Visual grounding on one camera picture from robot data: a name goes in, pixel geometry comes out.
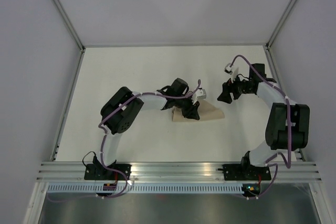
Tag aluminium front rail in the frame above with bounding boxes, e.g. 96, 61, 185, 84
36, 161, 322, 184

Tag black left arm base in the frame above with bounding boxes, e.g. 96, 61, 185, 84
84, 163, 131, 181

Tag right aluminium frame post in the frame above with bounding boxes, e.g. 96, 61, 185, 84
265, 0, 298, 50

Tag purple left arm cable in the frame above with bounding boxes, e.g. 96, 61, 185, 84
98, 79, 202, 202

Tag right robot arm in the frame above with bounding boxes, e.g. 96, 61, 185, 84
217, 63, 310, 179

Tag white slotted cable duct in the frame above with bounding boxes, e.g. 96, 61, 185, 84
48, 183, 243, 194

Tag beige cloth napkin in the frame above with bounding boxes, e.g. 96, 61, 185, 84
172, 100, 225, 123

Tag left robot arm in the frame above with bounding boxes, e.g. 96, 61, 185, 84
96, 78, 206, 180

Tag left aluminium frame post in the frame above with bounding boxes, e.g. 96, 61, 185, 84
51, 0, 85, 52

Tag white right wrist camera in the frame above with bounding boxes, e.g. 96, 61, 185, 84
224, 63, 239, 82

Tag aluminium frame post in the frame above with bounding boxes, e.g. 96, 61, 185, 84
265, 0, 298, 50
51, 0, 85, 52

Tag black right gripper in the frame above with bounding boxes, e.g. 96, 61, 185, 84
217, 72, 253, 104

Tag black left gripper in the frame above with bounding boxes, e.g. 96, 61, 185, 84
174, 95, 200, 122

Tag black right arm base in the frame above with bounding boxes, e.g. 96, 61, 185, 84
218, 164, 271, 181

